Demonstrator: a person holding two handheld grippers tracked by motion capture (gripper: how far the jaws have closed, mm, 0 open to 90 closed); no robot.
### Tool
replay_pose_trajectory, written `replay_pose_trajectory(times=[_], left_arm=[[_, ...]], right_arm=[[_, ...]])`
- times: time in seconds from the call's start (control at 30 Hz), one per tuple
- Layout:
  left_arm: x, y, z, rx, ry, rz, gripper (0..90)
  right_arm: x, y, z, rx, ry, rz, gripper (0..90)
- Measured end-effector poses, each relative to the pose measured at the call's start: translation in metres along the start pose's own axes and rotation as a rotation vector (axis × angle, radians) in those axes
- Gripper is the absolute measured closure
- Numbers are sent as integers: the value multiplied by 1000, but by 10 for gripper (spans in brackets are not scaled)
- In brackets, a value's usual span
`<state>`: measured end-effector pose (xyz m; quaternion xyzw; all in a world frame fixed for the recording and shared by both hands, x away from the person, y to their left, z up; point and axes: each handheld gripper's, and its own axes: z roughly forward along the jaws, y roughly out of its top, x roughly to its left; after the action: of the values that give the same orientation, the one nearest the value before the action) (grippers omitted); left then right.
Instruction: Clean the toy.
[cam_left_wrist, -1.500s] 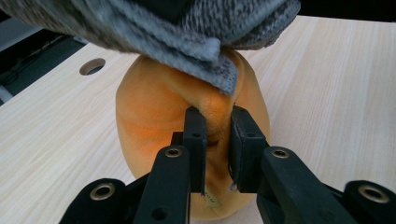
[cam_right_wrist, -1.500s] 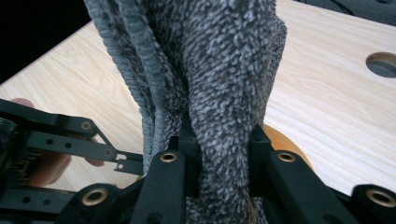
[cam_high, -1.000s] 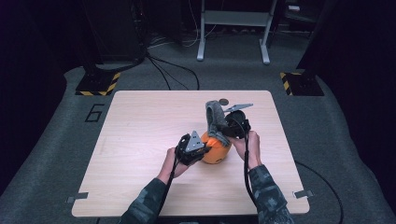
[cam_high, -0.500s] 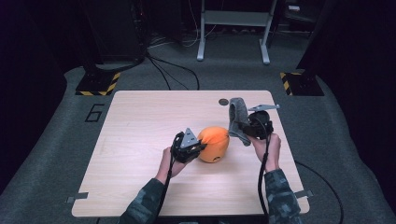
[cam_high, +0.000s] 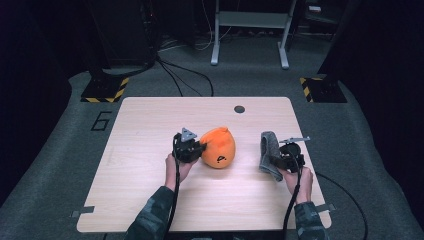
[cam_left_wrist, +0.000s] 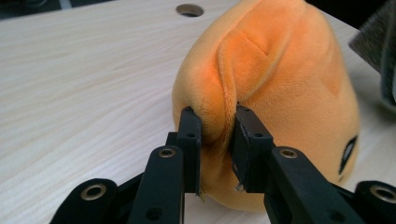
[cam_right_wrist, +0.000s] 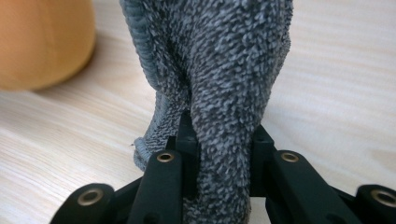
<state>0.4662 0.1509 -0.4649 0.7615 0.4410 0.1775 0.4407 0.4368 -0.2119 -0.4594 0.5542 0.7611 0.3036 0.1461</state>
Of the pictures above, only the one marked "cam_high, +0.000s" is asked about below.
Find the black yellow striped stand base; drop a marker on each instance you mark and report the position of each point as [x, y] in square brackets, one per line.
[105, 90]
[325, 90]

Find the white metal table frame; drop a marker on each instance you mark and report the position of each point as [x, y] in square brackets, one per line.
[250, 19]

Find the person's left hand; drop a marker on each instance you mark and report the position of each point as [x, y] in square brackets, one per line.
[173, 173]

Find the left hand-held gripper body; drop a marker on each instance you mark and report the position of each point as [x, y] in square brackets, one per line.
[185, 150]

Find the grey cloth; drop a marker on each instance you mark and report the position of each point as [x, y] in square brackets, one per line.
[268, 146]

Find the person's right hand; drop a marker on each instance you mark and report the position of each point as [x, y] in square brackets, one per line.
[303, 186]

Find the dark curtain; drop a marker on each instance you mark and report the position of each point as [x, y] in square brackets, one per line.
[30, 100]
[383, 66]

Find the orange plush toy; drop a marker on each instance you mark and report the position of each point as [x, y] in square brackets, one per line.
[218, 146]

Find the grey tape piece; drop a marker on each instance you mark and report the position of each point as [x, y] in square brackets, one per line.
[83, 210]
[329, 207]

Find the round dark table grommet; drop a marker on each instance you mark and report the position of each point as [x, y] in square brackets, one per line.
[239, 109]

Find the black cabinet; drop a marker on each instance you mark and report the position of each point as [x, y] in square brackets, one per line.
[123, 33]

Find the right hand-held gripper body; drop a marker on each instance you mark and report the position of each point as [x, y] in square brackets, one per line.
[293, 156]

